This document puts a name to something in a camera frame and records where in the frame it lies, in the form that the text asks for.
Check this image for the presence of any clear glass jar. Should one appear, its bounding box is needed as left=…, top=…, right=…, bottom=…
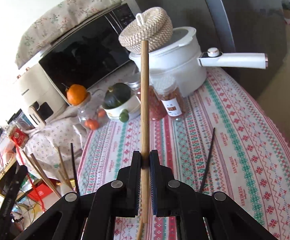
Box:
left=77, top=92, right=108, bottom=131

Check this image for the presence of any black chopstick in basket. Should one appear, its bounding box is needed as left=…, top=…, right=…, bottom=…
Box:
left=70, top=142, right=80, bottom=196

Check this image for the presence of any floral cloth on microwave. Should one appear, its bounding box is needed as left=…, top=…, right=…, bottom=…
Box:
left=15, top=0, right=125, bottom=68

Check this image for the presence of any woven rope basket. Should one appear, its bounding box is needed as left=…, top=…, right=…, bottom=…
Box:
left=118, top=7, right=173, bottom=54

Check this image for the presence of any white ceramic bowl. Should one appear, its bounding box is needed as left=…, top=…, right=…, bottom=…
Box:
left=104, top=95, right=141, bottom=122

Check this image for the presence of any red label snack jar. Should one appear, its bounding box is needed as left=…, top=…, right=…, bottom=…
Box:
left=6, top=124, right=29, bottom=148

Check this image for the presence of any floral cloth cover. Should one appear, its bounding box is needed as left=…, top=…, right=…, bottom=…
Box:
left=22, top=69, right=138, bottom=181

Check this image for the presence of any green lime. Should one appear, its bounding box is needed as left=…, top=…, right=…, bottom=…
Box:
left=119, top=109, right=129, bottom=123

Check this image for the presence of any black microwave oven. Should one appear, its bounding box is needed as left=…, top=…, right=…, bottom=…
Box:
left=39, top=3, right=135, bottom=96

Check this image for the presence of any patterned tablecloth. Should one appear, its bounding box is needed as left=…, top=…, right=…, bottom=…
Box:
left=77, top=65, right=290, bottom=240

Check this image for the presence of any white pot with handle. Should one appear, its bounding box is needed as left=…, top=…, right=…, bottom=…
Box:
left=129, top=26, right=269, bottom=98

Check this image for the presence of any cream air fryer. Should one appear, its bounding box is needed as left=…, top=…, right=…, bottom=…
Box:
left=17, top=63, right=67, bottom=128

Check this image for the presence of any labelled dried fruit jar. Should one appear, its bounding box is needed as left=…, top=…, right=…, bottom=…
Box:
left=152, top=75, right=186, bottom=121

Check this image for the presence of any long wooden chopstick pair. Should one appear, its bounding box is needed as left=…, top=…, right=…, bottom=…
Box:
left=21, top=150, right=61, bottom=199

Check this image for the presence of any large orange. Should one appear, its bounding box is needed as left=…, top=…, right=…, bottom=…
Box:
left=66, top=84, right=88, bottom=106

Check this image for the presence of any dark green squash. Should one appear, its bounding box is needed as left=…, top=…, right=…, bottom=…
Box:
left=103, top=83, right=131, bottom=109

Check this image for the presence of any goji berry jar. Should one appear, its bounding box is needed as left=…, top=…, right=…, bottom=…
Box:
left=127, top=80, right=167, bottom=121

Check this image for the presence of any light wooden chopstick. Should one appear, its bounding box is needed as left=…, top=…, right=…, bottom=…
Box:
left=136, top=39, right=151, bottom=240

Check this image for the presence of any grey refrigerator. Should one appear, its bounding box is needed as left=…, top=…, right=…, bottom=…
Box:
left=136, top=0, right=287, bottom=98

